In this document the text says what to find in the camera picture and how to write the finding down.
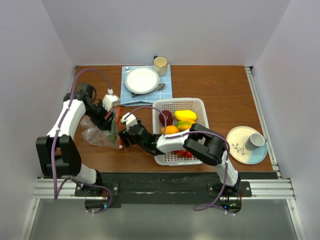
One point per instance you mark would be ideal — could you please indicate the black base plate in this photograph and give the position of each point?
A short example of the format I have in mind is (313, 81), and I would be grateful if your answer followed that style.
(164, 188)

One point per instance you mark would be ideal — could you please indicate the floral cream blue plate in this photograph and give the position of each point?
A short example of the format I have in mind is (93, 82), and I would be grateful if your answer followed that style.
(237, 138)

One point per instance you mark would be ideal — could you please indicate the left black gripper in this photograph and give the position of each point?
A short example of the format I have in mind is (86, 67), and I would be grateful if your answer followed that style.
(104, 124)

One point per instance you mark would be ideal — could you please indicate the small orange fake fruit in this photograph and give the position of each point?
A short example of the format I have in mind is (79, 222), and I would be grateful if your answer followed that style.
(169, 130)

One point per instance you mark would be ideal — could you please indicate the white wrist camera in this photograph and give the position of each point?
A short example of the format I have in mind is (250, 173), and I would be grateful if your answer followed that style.
(109, 101)
(129, 120)

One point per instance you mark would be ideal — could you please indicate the grey teacup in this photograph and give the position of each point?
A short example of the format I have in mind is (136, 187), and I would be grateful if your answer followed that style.
(255, 141)

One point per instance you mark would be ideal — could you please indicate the metal spoon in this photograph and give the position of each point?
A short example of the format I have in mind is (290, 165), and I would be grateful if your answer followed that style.
(159, 87)

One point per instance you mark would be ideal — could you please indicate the fake red apple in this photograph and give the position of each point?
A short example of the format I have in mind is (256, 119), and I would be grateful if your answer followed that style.
(166, 117)

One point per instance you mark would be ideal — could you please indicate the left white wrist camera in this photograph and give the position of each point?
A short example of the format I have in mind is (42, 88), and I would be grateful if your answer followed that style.
(109, 101)

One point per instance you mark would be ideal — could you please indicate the orange green fake mango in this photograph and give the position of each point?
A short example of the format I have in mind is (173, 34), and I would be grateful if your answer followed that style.
(184, 125)

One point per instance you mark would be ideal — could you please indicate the fake green pepper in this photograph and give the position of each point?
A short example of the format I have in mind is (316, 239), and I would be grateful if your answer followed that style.
(113, 131)

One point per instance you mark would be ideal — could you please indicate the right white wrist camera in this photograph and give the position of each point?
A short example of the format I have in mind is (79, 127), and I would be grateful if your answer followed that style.
(129, 120)

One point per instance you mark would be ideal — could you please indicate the yellow fake mango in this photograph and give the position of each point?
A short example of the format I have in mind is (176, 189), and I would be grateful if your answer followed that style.
(185, 115)

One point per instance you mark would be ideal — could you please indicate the fake strawberries bunch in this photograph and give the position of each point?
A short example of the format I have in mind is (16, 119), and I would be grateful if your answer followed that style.
(183, 153)

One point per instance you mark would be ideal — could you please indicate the cream mug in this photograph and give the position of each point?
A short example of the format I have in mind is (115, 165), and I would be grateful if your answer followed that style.
(160, 65)

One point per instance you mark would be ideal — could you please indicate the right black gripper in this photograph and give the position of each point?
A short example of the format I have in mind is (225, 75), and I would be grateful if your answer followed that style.
(124, 135)

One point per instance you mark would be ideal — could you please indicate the white round plate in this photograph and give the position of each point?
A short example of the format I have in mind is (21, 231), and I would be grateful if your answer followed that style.
(141, 80)

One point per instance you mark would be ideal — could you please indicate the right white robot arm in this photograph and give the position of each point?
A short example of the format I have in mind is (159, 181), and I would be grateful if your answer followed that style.
(207, 146)

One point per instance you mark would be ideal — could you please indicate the clear zip top bag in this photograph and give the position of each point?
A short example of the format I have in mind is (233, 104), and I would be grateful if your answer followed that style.
(94, 136)

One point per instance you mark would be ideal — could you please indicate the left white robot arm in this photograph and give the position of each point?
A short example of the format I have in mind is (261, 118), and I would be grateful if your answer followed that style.
(57, 152)

